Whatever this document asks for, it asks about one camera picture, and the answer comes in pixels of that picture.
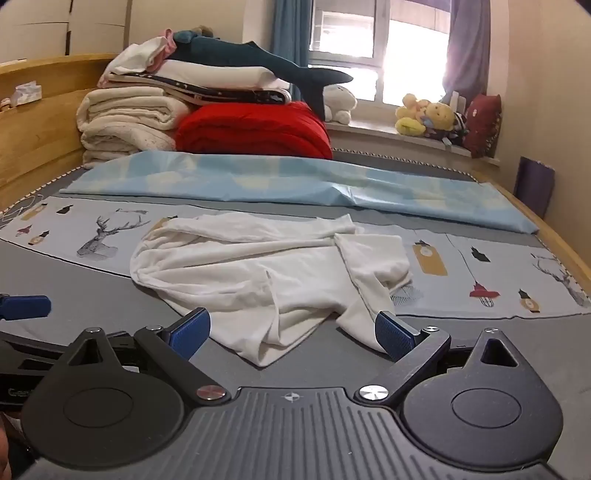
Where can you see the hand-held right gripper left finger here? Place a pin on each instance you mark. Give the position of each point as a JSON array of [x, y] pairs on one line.
[[191, 330]]

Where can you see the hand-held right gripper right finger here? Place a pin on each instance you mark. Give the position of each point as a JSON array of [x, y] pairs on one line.
[[392, 333]]

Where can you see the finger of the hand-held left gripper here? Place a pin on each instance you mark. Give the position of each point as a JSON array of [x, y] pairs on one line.
[[25, 307]]

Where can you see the white garment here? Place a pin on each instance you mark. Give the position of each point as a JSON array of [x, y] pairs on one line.
[[258, 286]]

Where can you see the deer printed bed sheet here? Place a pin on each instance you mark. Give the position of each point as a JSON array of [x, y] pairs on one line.
[[69, 230]]

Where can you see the light blue sheet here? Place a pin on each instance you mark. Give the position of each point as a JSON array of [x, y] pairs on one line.
[[277, 180]]

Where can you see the window sill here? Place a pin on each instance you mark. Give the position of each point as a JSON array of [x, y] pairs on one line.
[[369, 131]]

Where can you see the purple bag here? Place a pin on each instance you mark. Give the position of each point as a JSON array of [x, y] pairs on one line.
[[534, 187]]

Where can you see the red folded blanket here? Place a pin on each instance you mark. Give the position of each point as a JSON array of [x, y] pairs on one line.
[[249, 131]]

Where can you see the cream folded blanket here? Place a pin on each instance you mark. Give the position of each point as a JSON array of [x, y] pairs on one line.
[[124, 120]]

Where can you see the tissue box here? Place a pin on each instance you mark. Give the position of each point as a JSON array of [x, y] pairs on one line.
[[27, 93]]

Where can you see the yellow plush toy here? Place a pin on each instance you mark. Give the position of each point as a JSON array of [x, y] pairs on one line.
[[410, 115]]

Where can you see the yellow-headed plush doll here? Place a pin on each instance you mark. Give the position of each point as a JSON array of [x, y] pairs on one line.
[[441, 117]]

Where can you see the red cushion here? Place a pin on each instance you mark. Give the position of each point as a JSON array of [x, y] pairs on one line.
[[484, 124]]

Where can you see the white plush toy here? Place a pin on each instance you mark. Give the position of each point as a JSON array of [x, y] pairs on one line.
[[339, 104]]

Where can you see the dark star-print folded blanket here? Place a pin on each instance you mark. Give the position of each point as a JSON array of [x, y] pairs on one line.
[[231, 96]]

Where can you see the white folded cloth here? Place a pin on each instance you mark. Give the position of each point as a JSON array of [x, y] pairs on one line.
[[134, 57]]

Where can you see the dark teal shark plush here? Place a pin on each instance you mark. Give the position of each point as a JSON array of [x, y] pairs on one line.
[[240, 57]]

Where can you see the white wardrobe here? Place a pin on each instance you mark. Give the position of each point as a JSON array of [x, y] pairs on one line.
[[55, 27]]

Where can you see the pink cloth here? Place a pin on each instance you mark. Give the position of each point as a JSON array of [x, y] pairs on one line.
[[170, 46]]

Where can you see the window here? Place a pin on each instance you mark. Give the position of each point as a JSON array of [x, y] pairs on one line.
[[369, 46]]

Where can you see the purple curtain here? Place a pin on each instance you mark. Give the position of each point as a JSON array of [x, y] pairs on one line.
[[467, 46]]

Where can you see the blue curtain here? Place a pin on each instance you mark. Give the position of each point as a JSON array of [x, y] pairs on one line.
[[291, 41]]

